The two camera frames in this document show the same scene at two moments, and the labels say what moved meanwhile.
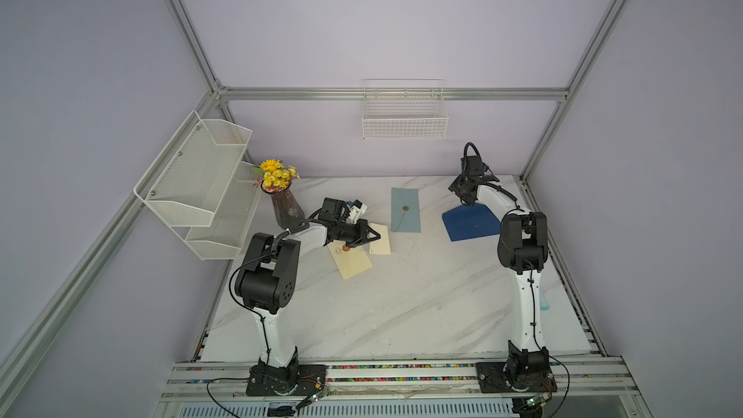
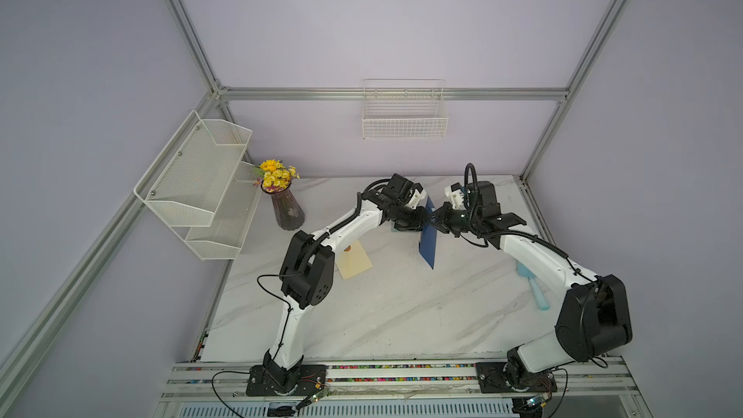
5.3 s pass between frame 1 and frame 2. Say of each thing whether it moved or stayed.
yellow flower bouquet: stayed
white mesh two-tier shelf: stayed
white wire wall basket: stayed
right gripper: moved
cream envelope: stayed
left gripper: moved
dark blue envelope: moved
